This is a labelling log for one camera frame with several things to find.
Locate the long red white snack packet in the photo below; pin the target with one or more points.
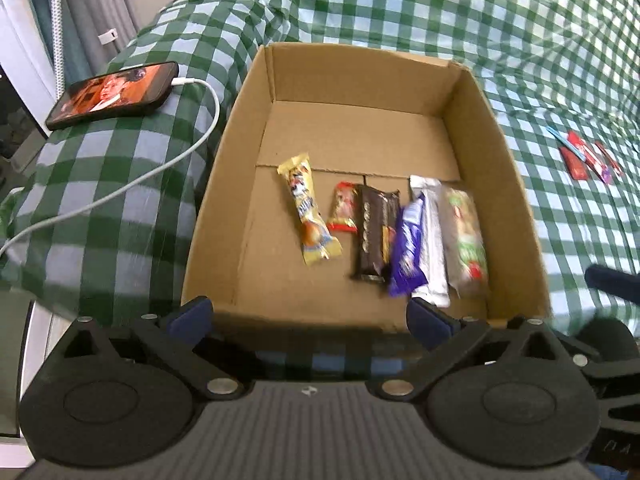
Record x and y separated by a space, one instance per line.
587 152

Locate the thin blue stick packet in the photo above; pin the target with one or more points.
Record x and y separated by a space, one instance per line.
555 133

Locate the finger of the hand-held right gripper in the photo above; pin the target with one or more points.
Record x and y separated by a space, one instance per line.
607 340
612 282

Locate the green beige snack bar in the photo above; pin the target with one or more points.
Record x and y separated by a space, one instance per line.
467 245

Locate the black smartphone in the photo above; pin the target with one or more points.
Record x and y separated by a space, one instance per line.
110 92

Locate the small red gold snack packet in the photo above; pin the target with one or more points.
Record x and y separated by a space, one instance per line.
342 207

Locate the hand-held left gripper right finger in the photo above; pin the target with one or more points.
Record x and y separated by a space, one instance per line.
427 325

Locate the white silver snack bar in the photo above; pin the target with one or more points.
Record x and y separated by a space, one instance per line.
434 245

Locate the purple chocolate bar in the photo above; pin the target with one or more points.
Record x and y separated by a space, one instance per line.
407 250

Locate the dark brown chocolate bar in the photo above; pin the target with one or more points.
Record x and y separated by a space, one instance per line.
372 232

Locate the dark red sachet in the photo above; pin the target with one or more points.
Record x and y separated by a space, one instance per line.
574 164

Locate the yellow snack packet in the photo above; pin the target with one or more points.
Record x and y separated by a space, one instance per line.
307 205

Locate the cardboard box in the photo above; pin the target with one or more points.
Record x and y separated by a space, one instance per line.
350 130

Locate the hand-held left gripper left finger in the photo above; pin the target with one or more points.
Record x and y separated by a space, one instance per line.
192 320

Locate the white framed glass door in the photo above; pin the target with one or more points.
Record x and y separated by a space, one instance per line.
20 45

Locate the white curtain clip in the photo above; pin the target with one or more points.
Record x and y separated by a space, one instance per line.
107 37

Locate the green checked cloth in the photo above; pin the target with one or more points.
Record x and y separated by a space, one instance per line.
550 35

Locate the thin red stick packet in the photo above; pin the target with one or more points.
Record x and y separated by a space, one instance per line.
611 160

